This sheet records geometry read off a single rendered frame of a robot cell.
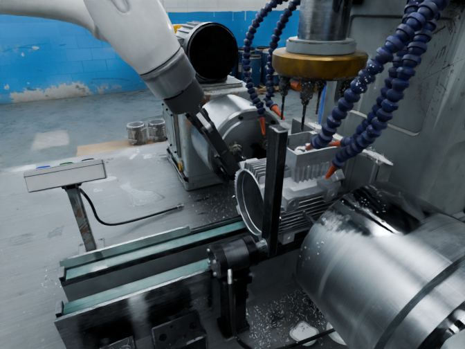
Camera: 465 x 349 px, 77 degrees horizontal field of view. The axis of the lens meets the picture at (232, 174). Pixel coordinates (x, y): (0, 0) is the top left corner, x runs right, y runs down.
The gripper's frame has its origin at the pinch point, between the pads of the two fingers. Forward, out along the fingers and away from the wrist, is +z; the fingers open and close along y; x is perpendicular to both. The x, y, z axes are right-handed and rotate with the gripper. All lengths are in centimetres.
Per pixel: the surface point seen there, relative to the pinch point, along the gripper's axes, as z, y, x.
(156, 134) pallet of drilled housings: 86, 244, 25
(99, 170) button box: -9.6, 16.4, 26.2
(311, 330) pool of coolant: 30.0, -27.1, 8.2
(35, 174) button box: -17.8, 17.3, 37.2
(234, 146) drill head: 6.1, 12.5, -4.9
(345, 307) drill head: 3.9, -38.4, 1.5
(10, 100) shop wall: 9, 545, 195
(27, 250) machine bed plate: 1, 26, 60
